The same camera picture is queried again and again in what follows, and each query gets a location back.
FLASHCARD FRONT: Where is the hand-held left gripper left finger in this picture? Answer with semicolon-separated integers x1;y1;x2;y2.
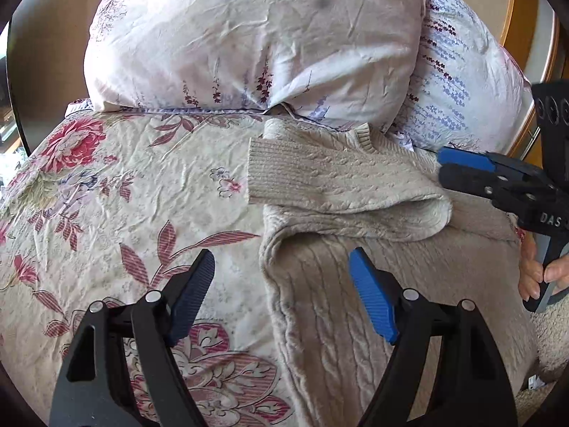
49;248;217;427

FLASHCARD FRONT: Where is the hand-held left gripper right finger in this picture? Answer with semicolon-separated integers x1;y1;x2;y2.
349;246;519;427

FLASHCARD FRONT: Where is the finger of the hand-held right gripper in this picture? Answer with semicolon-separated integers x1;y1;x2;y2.
437;146;556;188
438;163;536;215

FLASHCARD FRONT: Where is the beige cable-knit sweater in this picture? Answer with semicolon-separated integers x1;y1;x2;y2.
246;116;541;427

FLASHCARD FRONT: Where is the person's right hand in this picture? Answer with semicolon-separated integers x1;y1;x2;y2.
517;231;569;302

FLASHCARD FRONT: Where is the lavender print pillow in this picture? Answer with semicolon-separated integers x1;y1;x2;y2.
386;0;534;157

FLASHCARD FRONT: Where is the floral bed sheet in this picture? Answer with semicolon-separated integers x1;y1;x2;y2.
0;98;307;427

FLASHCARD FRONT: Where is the wooden headboard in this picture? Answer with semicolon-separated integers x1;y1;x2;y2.
498;0;562;157

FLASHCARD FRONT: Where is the pink floral pillow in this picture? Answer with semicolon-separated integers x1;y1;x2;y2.
84;0;424;129

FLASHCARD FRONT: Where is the dark panel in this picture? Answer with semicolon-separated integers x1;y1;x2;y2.
6;0;41;154

